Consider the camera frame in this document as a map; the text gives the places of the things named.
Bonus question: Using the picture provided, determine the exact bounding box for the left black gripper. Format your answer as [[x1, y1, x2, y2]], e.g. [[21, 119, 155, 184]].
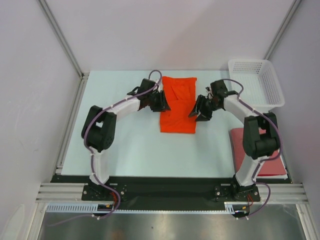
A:
[[146, 90, 170, 113]]

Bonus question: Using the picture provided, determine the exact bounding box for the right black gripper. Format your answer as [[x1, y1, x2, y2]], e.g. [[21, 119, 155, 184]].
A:
[[189, 94, 222, 122]]

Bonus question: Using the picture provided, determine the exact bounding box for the orange t shirt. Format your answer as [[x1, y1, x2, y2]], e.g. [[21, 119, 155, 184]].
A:
[[159, 76, 197, 134]]

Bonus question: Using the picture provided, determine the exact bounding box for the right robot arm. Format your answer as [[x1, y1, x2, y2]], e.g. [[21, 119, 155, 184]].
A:
[[188, 91, 282, 201]]

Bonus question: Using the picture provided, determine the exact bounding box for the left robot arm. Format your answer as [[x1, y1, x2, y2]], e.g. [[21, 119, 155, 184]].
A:
[[81, 90, 171, 200]]

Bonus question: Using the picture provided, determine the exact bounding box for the white plastic basket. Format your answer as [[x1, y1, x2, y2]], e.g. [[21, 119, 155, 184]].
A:
[[228, 58, 285, 112]]

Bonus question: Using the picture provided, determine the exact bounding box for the folded pink t shirt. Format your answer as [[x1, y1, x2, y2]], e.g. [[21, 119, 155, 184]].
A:
[[229, 128, 288, 179]]

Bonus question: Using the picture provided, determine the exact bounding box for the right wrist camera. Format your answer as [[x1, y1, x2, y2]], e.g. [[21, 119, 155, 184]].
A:
[[205, 79, 238, 99]]

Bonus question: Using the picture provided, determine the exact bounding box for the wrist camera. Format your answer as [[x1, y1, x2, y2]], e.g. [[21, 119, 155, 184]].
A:
[[205, 79, 238, 99], [127, 78, 162, 98]]

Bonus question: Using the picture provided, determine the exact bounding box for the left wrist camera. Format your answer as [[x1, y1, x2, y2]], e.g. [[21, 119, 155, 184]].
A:
[[127, 78, 162, 98]]

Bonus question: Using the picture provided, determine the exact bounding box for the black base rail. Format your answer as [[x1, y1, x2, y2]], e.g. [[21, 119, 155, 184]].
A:
[[49, 174, 292, 211]]

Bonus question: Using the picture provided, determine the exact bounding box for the white cable duct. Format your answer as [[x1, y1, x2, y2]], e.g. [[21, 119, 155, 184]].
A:
[[46, 202, 248, 214]]

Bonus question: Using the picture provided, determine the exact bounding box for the aluminium frame bar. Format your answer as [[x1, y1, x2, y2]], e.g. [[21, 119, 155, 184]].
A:
[[35, 183, 309, 204]]

